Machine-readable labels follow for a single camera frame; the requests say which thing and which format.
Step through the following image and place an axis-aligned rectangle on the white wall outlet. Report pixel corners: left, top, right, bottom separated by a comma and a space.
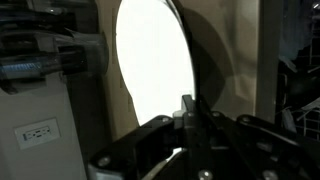
14, 117, 62, 150

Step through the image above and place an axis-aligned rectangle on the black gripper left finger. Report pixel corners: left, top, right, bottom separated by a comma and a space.
88, 94, 214, 180

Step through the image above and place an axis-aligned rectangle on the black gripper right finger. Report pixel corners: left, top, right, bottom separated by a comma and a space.
194, 96, 320, 180

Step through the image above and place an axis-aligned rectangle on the white round plate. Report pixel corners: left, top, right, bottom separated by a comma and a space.
114, 0, 196, 127

